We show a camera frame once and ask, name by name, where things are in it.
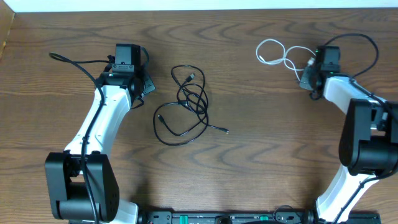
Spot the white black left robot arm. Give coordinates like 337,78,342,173
45,72,155,223

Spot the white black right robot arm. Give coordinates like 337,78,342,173
300,65,397,223

